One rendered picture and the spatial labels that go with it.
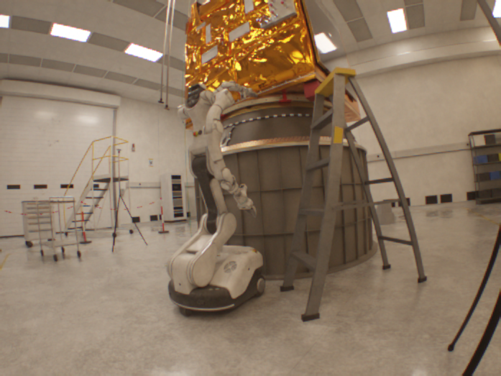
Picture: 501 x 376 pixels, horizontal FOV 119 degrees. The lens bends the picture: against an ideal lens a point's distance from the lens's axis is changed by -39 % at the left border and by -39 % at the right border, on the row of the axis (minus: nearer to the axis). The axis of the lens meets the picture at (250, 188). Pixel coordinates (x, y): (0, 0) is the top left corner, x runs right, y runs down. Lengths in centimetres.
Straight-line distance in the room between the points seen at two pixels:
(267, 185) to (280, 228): 38
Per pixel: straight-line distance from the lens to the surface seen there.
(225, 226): 161
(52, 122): 950
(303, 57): 237
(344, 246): 233
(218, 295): 143
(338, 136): 146
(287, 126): 228
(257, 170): 209
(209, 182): 162
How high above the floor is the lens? 71
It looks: 3 degrees up
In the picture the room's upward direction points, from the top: 5 degrees counter-clockwise
